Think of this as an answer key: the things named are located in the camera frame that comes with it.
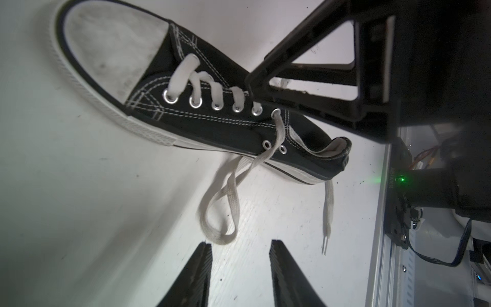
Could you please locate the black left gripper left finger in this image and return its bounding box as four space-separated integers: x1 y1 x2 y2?
157 242 213 307

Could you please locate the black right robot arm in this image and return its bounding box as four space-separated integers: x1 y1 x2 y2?
245 1 490 222

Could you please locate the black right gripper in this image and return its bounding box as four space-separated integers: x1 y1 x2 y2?
391 1 490 129

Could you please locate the aluminium rail frame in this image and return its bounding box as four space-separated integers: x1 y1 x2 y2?
365 145 416 306

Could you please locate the black canvas sneaker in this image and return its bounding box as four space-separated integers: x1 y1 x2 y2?
49 1 352 245

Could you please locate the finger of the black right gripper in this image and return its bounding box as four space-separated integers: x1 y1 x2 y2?
245 1 399 143

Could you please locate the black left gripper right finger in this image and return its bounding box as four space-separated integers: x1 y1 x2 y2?
269 240 326 307

